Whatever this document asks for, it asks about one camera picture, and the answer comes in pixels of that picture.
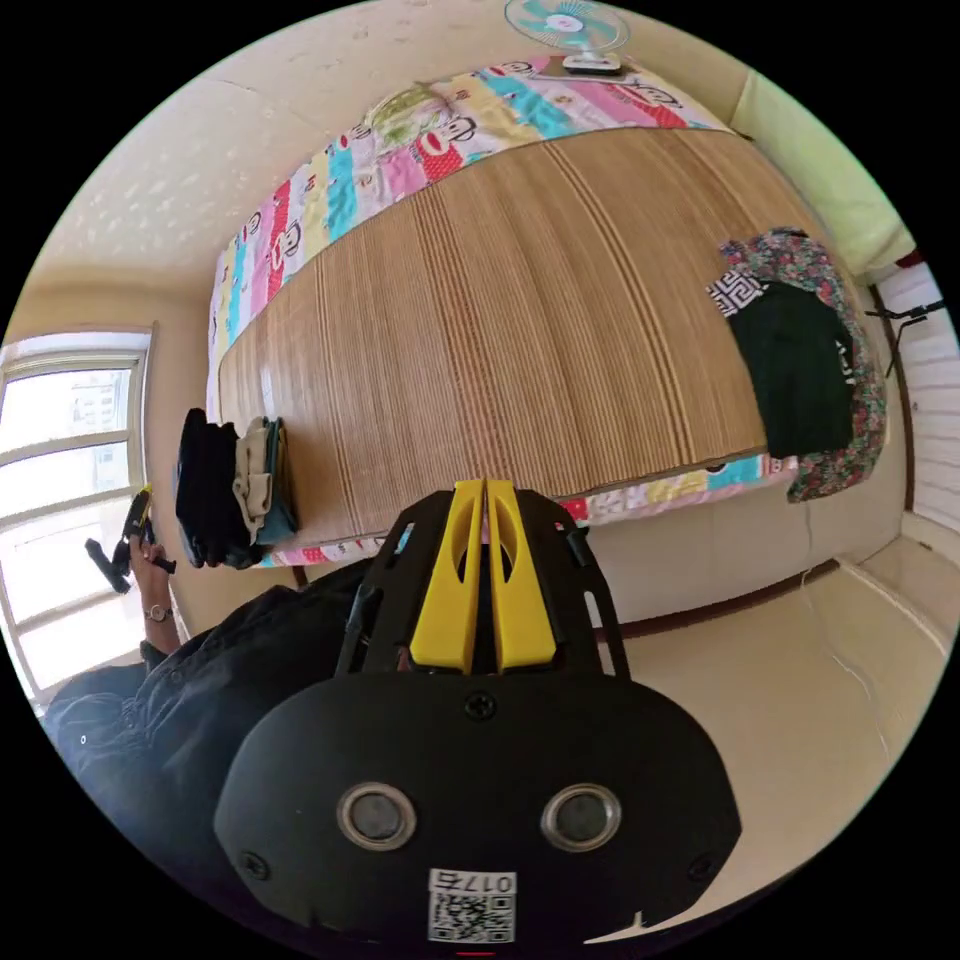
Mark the bed with woven mat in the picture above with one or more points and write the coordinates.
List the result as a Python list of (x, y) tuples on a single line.
[(510, 315)]

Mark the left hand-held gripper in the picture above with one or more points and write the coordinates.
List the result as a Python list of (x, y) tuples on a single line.
[(141, 534)]

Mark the window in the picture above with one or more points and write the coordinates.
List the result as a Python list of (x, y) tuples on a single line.
[(67, 487)]

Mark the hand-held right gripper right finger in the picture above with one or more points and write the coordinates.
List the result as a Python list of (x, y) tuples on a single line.
[(525, 607)]

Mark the pile of clothes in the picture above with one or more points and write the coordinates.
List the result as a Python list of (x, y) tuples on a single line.
[(217, 495), (802, 367)]

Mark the person's left forearm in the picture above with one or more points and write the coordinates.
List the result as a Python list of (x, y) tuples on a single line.
[(160, 626)]

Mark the person's left hand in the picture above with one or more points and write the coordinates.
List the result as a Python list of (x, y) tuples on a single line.
[(148, 571)]

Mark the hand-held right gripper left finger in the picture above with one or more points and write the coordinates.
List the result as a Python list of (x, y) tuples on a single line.
[(444, 600)]

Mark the teal table fan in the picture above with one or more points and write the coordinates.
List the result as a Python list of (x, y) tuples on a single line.
[(574, 30)]

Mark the person's body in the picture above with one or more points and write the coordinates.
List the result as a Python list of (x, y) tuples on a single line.
[(172, 735)]

